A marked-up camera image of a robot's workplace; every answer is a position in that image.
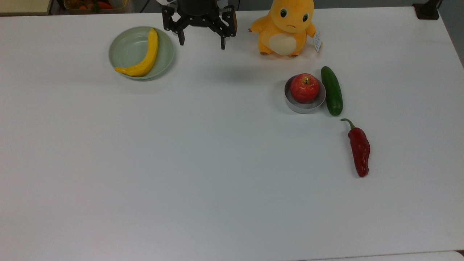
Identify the yellow banana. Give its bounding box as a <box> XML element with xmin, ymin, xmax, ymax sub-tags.
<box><xmin>115</xmin><ymin>28</ymin><xmax>159</xmax><ymax>77</ymax></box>

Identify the green cucumber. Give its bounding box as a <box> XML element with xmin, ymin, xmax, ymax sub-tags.
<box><xmin>321</xmin><ymin>66</ymin><xmax>344</xmax><ymax>117</ymax></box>

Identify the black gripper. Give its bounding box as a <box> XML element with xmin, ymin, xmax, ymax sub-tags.
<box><xmin>162</xmin><ymin>0</ymin><xmax>238</xmax><ymax>50</ymax></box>

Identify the light green plastic plate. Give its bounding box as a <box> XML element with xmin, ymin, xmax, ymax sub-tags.
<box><xmin>108</xmin><ymin>26</ymin><xmax>175</xmax><ymax>80</ymax></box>

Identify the round metal bowl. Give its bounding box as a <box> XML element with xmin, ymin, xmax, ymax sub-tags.
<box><xmin>284</xmin><ymin>75</ymin><xmax>326</xmax><ymax>114</ymax></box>

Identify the white paper plush tag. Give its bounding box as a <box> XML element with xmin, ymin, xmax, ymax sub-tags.
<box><xmin>312</xmin><ymin>30</ymin><xmax>323</xmax><ymax>53</ymax></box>

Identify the clear box with fruits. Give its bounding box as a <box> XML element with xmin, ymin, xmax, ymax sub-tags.
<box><xmin>63</xmin><ymin>0</ymin><xmax>130</xmax><ymax>15</ymax></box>

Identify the red apple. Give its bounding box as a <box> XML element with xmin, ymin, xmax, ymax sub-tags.
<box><xmin>290</xmin><ymin>73</ymin><xmax>320</xmax><ymax>103</ymax></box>

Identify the beige wooden board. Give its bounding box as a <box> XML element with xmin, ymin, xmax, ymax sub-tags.
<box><xmin>0</xmin><ymin>0</ymin><xmax>52</xmax><ymax>16</ymax></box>

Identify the white adjacent table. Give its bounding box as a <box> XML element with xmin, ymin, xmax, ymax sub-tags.
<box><xmin>301</xmin><ymin>250</ymin><xmax>464</xmax><ymax>261</ymax></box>

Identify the black table clamp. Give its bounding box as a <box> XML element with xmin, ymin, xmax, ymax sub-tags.
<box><xmin>413</xmin><ymin>0</ymin><xmax>442</xmax><ymax>20</ymax></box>

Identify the red chili pepper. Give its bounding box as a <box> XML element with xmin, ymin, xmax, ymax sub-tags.
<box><xmin>340</xmin><ymin>118</ymin><xmax>371</xmax><ymax>178</ymax></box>

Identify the orange plush toy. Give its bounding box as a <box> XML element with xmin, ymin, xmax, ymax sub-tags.
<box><xmin>249</xmin><ymin>0</ymin><xmax>318</xmax><ymax>57</ymax></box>

